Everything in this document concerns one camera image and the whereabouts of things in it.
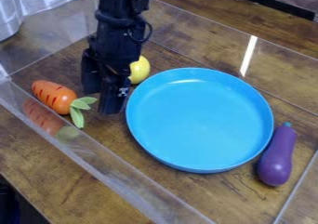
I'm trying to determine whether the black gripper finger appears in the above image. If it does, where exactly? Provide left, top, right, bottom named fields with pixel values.
left=97, top=71, right=131, bottom=114
left=80, top=49, right=100, bottom=94

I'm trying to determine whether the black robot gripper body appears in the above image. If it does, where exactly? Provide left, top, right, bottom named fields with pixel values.
left=85, top=10, right=148, bottom=76

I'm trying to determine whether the orange toy carrot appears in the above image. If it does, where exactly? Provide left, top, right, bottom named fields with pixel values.
left=30, top=80, right=97, bottom=128

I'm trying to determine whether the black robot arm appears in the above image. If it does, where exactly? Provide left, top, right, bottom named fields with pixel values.
left=80, top=0, right=152, bottom=114

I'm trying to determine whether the blue round tray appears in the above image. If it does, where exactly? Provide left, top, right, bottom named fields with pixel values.
left=125, top=68, right=274, bottom=174

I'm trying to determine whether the yellow toy lemon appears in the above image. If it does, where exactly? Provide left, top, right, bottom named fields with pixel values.
left=129, top=56, right=149, bottom=85

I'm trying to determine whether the purple toy eggplant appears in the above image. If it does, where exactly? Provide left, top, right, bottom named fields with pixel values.
left=256, top=122, right=296, bottom=187

